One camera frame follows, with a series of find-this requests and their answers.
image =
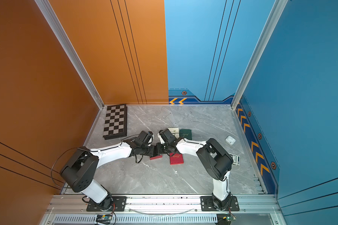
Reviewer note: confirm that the silver aluminium corner post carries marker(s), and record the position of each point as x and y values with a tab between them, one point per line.
263	40
61	35

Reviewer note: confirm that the silver aluminium corner post right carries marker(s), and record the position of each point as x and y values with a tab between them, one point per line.
263	40

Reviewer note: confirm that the silver aluminium corner post left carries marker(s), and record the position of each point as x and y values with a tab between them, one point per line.
61	35

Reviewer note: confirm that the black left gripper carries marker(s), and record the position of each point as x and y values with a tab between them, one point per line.
153	148

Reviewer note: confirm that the cream booklet with flower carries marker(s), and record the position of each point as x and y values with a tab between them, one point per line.
175	132

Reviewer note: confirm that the red jewelry box base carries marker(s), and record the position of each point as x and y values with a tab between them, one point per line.
156	157

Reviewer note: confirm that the playing card deck box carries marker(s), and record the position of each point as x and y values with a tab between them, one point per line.
236	159

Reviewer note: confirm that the right green circuit board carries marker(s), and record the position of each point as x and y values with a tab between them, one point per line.
225	219

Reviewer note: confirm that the white earbuds case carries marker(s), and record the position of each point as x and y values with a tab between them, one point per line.
230	140

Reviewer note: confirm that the green circuit board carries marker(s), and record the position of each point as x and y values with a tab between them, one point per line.
225	219
105	219

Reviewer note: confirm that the black and silver chessboard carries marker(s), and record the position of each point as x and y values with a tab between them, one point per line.
115	125

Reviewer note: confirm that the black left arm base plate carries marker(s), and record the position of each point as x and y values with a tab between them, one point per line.
115	203

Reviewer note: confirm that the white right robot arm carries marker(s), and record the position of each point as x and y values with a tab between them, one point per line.
214	158

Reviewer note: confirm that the green jewelry box lid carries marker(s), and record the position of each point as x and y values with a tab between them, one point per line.
185	133

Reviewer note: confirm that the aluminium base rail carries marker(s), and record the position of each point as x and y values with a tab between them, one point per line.
161	209

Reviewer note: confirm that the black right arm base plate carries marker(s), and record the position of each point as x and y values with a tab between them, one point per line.
211	203

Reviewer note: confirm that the left green circuit board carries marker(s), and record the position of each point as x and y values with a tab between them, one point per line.
105	219

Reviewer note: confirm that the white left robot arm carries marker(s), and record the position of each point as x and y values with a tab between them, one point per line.
80	169

